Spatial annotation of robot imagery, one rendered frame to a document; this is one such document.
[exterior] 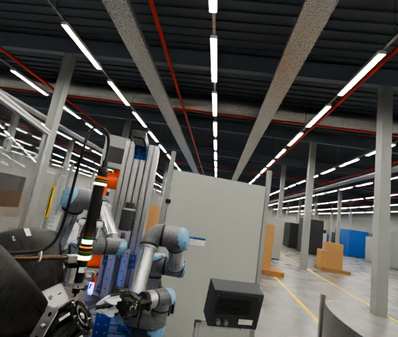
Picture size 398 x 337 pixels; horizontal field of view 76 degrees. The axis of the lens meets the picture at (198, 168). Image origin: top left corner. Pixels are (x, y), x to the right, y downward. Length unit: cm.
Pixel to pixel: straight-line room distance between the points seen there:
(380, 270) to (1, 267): 712
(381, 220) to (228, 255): 500
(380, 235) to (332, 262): 612
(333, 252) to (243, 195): 1045
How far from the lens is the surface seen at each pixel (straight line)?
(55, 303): 97
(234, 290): 140
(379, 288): 739
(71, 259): 97
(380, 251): 733
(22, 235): 105
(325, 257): 1309
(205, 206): 283
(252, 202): 300
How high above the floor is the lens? 157
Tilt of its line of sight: 10 degrees up
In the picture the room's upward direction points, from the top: 9 degrees clockwise
